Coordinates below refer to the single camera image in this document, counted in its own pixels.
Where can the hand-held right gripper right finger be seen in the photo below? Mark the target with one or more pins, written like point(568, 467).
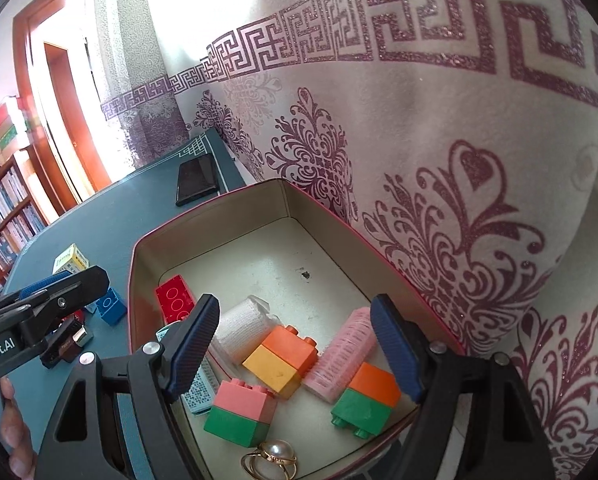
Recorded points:
point(396, 347)

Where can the teal and white small box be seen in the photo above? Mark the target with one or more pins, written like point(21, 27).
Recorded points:
point(199, 392)

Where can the red gift box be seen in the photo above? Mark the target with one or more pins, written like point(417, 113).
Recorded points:
point(1, 117)

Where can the red toy block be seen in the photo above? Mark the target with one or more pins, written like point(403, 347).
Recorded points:
point(174, 300)

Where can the pink hair roller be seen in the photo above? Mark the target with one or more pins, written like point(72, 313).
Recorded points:
point(339, 360)

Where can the person's left hand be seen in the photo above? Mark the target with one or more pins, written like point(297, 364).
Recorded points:
point(16, 425)

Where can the pink and green toy block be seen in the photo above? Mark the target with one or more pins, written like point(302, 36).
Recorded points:
point(239, 410)

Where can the orange and green toy block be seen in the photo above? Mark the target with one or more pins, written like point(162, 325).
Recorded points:
point(364, 400)

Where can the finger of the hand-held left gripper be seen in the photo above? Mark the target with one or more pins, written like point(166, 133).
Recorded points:
point(54, 280)
point(79, 290)

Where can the wooden door frame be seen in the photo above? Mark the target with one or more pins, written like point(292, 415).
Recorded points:
point(74, 110)

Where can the white gauze roll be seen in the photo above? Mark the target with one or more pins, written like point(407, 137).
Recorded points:
point(239, 325)

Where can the green gift box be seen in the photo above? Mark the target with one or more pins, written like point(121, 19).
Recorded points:
point(8, 136)

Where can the brown bottle with silver cap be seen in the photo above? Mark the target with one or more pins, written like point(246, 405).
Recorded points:
point(69, 342)

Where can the black phone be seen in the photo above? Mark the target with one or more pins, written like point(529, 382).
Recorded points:
point(196, 180)

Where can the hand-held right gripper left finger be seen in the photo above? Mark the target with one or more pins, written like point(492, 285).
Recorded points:
point(194, 345)

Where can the wooden bookshelf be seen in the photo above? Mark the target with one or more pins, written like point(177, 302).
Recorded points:
point(4, 220)

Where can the blue toy block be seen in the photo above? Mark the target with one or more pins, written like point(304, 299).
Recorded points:
point(111, 307)

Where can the orange and yellow toy block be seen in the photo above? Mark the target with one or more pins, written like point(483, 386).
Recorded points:
point(279, 355)

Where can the patterned white purple curtain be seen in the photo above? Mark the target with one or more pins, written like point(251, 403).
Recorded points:
point(429, 135)

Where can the white and yellow medicine box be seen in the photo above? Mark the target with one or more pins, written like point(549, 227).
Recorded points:
point(69, 259)

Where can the red cookie tin box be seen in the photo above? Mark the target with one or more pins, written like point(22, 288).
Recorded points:
point(299, 240)

